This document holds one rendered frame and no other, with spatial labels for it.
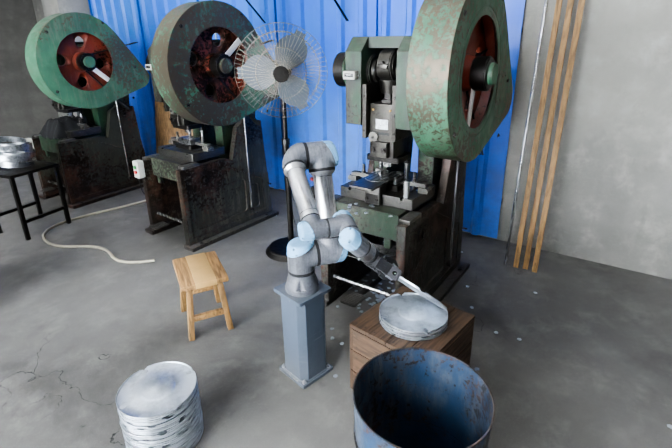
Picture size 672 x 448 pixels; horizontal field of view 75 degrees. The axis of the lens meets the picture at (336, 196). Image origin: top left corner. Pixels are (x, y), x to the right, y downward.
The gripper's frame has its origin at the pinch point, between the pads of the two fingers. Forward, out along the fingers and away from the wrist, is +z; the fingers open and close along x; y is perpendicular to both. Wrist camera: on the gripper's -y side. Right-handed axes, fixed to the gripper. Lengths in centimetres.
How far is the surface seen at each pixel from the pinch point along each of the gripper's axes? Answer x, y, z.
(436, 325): 7.6, -14.5, 19.5
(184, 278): 57, 99, -22
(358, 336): 29.1, 7.9, 9.1
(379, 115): -69, 59, -7
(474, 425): 29, -49, 11
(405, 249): -17.0, 26.0, 28.3
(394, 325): 16.9, -3.7, 10.2
